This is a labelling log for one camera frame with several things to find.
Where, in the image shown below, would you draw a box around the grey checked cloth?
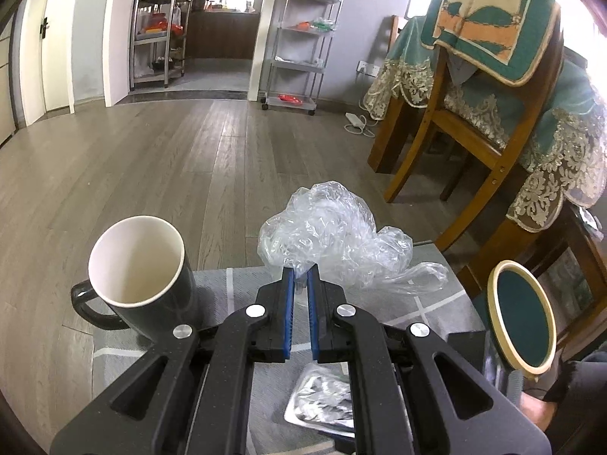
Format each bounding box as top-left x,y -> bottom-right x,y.
92,241 -> 489,455

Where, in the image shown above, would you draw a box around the beige refrigerator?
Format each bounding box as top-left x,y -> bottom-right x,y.
0,32 -> 15,149

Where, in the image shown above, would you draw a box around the silver foil tray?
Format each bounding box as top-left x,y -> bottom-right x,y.
283,362 -> 357,439

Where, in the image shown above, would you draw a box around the teal bin with beige rim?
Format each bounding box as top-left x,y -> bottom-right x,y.
476,260 -> 557,383

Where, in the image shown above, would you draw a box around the person's right leg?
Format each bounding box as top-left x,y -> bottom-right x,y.
544,350 -> 607,406

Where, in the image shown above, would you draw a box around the dark wooden side cabinet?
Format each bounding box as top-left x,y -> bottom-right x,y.
516,207 -> 607,357

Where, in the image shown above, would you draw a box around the teal orange cushion cover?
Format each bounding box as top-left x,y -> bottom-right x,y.
420,0 -> 561,87

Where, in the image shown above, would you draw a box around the white door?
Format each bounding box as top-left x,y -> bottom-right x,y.
19,0 -> 51,128

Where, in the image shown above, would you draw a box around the black mug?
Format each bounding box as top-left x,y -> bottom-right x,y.
71,215 -> 200,342

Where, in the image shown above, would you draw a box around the wooden chair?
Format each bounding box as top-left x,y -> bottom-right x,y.
384,0 -> 565,295

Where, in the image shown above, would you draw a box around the white power strip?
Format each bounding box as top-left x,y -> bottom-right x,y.
344,112 -> 376,135

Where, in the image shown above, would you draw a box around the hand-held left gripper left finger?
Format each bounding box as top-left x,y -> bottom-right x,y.
50,267 -> 296,455

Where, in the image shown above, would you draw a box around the metal shelf rack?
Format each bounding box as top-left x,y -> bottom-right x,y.
126,0 -> 200,91

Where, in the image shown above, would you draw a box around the clear plastic bag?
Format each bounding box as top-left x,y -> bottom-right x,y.
257,180 -> 449,302

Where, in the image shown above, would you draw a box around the wooden table leg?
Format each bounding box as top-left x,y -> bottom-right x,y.
367,99 -> 404,174

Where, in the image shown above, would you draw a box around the dark kitchen counter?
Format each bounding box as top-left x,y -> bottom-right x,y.
187,7 -> 262,60

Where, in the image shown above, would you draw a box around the white trolley rack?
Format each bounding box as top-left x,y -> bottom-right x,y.
260,0 -> 345,116

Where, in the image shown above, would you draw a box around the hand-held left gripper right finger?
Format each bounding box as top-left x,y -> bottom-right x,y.
306,267 -> 553,455

